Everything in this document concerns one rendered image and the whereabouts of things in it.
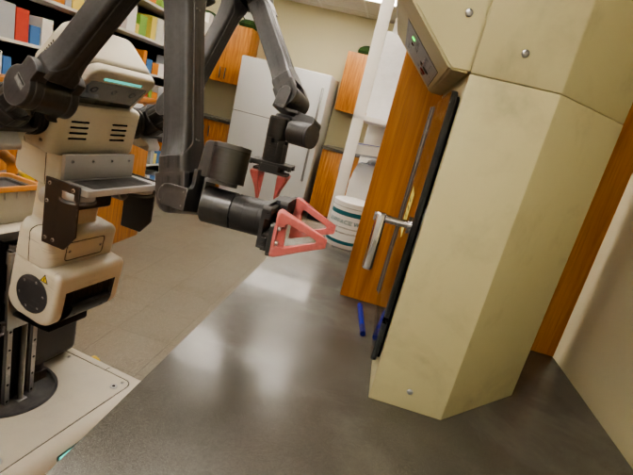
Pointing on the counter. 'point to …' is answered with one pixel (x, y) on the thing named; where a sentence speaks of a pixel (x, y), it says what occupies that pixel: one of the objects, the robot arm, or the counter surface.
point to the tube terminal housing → (507, 201)
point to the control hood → (446, 35)
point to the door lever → (381, 235)
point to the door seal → (419, 222)
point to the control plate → (419, 54)
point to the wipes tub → (345, 221)
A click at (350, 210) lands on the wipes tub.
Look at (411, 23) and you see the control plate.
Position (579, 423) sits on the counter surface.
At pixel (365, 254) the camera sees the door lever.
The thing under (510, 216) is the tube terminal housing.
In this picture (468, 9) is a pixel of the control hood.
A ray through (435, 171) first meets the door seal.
